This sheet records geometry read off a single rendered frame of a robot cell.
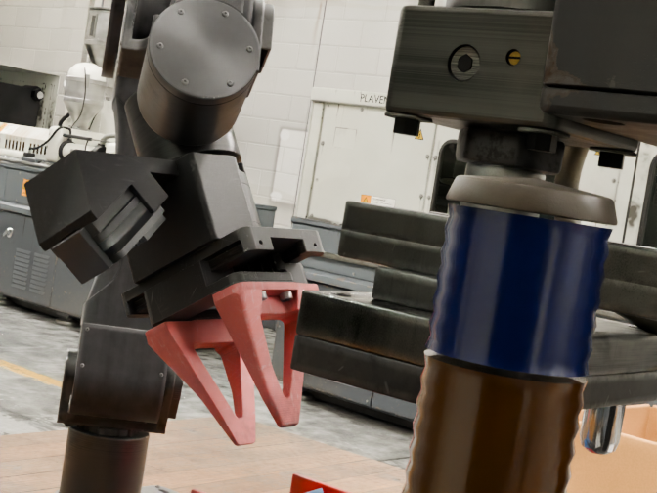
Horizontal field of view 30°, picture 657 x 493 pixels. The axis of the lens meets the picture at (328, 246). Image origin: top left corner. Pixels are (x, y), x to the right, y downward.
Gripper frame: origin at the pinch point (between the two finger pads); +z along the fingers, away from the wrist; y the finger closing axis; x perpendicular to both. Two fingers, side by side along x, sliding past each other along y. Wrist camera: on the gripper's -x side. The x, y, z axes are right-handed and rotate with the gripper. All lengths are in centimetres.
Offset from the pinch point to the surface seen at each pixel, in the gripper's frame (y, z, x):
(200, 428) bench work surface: -50, -11, 48
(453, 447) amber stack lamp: 28.5, 7.3, -27.0
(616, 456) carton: -85, 0, 215
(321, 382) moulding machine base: -352, -92, 459
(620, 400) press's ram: 17.6, 4.9, 5.3
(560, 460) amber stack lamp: 30.0, 8.2, -25.4
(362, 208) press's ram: 13.1, -6.5, -4.3
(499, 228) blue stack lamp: 31.2, 3.2, -26.8
